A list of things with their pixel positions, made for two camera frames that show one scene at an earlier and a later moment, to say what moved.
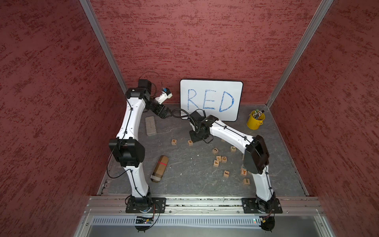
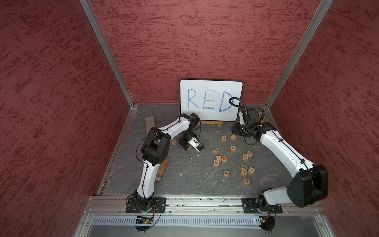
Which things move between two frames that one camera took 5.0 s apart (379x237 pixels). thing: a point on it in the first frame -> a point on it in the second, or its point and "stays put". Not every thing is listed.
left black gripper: [160, 113] -> [183, 142]
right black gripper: [196, 137] -> [235, 131]
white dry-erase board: [222, 98] stays put
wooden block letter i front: [246, 180] stays put
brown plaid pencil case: [159, 169] stays put
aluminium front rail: [116, 205] stays put
